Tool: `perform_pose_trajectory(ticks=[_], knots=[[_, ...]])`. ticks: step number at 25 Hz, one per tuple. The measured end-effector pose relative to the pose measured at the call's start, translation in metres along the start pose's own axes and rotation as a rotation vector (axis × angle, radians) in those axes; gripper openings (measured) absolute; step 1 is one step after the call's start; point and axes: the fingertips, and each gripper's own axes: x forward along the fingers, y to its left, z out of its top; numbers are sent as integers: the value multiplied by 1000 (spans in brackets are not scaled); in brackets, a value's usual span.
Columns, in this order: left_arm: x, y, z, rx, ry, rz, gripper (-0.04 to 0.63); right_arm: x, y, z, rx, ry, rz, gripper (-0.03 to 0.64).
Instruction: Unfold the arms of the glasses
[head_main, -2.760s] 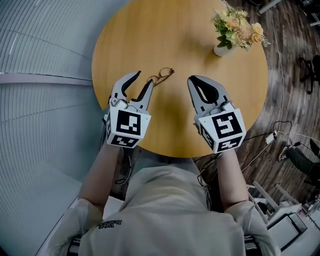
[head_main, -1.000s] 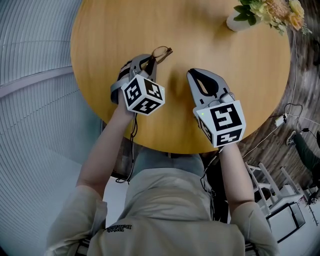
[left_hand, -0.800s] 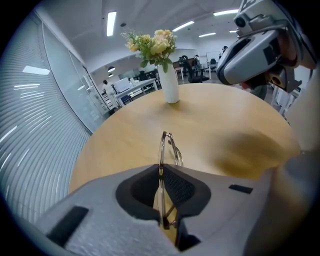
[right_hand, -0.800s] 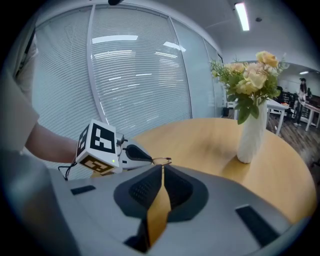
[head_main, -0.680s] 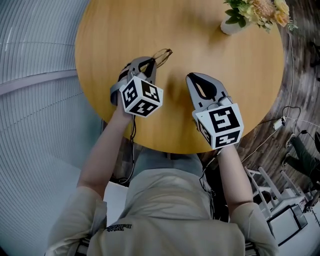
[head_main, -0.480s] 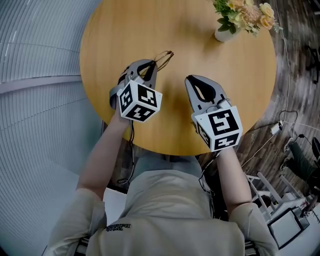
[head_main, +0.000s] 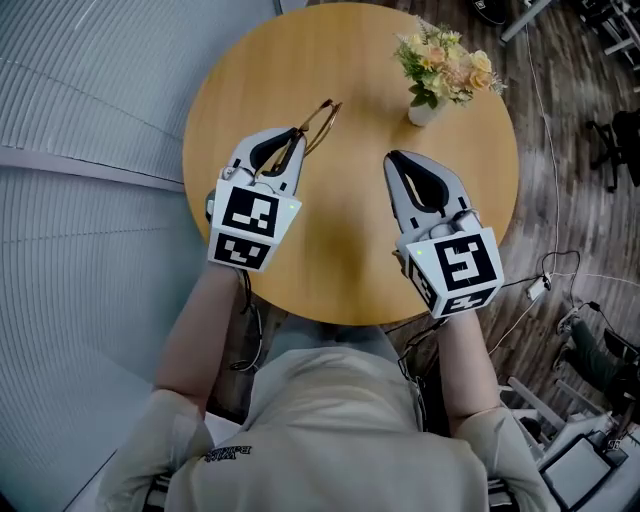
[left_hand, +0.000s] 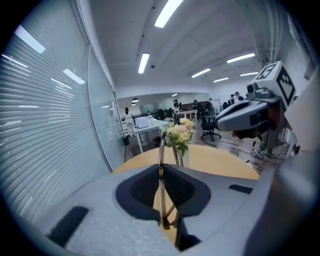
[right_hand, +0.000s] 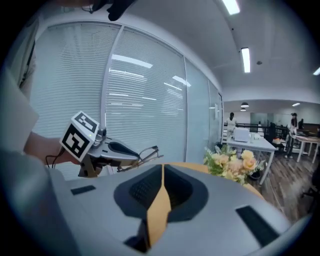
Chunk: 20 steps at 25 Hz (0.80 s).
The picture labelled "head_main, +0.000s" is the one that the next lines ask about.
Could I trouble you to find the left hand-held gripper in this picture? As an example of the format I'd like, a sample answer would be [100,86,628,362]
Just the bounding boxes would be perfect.
[205,127,307,274]

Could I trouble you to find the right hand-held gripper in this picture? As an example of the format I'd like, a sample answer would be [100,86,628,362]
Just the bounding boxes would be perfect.
[383,150,505,320]

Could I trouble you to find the brown-framed eyeglasses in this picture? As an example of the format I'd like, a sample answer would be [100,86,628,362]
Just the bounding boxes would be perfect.
[254,98,344,179]

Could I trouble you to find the person's left forearm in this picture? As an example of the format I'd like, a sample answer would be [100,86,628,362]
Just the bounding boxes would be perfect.
[154,262,241,419]

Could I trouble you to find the person's right forearm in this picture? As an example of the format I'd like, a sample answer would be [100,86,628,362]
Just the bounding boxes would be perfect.
[437,312,504,436]

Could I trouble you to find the white vase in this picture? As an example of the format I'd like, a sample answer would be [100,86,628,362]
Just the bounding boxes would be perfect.
[407,97,446,128]

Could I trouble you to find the yellow flower bouquet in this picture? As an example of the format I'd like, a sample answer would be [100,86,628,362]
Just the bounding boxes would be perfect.
[393,17,507,110]

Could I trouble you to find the white window blind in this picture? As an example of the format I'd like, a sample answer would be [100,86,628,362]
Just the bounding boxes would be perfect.
[0,164,214,506]
[0,0,282,182]

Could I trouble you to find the black office chair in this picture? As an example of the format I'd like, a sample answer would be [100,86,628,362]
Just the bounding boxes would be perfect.
[585,108,640,194]

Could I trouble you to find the black round floor device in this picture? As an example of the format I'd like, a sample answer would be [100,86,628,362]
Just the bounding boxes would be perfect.
[467,0,506,26]

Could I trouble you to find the white rectangular desk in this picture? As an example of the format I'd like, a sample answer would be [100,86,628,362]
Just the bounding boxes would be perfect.
[499,0,556,44]

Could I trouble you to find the person's white shirt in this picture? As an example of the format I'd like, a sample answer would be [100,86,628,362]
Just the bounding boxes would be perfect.
[94,344,556,512]

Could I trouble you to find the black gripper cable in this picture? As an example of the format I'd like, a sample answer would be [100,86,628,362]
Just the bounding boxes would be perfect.
[397,317,449,431]
[228,268,265,374]

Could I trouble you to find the white equipment frame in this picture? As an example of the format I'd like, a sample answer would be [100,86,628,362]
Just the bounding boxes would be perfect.
[499,377,632,512]

